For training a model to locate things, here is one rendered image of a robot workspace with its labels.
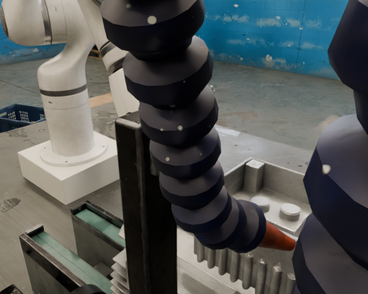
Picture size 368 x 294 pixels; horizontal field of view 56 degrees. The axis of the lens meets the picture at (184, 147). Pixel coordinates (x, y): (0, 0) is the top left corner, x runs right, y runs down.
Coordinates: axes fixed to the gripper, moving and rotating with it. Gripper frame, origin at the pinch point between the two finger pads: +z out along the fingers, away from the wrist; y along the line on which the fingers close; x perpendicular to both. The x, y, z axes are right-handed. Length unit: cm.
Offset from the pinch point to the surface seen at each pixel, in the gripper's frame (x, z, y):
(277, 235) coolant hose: 24.4, 0.3, 19.0
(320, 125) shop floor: -123, 55, -322
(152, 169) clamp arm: 19.6, -4.6, 20.5
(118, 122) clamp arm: 19.2, -7.5, 20.9
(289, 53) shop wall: -226, -40, -542
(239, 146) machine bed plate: -40, 10, -67
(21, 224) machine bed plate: -54, 2, 5
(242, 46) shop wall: -306, -89, -544
